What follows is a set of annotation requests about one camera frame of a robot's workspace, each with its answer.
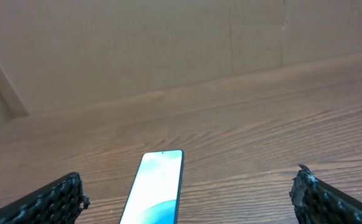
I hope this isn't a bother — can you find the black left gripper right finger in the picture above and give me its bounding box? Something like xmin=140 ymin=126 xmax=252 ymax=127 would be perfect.
xmin=289 ymin=164 xmax=362 ymax=224

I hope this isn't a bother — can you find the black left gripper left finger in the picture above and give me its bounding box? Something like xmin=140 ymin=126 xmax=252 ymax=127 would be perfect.
xmin=0 ymin=172 xmax=90 ymax=224

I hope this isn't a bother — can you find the blue Galaxy smartphone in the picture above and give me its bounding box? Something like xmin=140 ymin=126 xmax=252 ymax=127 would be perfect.
xmin=119 ymin=149 xmax=184 ymax=224

